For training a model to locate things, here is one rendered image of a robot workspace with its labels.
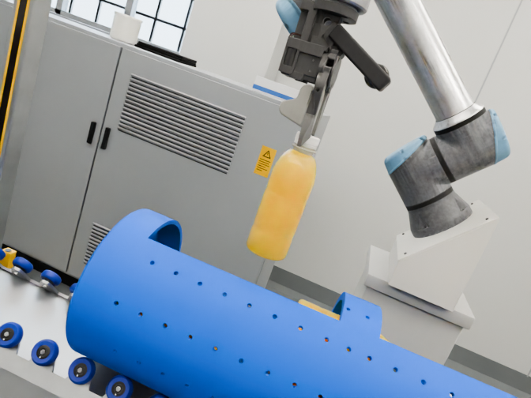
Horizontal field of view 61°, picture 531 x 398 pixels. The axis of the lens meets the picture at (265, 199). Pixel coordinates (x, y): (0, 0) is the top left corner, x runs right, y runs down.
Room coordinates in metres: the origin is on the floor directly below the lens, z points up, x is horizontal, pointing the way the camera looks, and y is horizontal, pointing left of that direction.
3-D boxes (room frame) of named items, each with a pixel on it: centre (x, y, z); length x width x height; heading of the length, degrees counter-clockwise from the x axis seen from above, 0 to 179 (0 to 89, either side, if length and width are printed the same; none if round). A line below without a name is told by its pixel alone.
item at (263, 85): (2.42, 0.13, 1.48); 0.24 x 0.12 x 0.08; 88
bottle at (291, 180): (0.72, -0.03, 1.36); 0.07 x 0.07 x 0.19
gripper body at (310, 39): (0.73, 0.00, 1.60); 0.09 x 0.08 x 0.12; 81
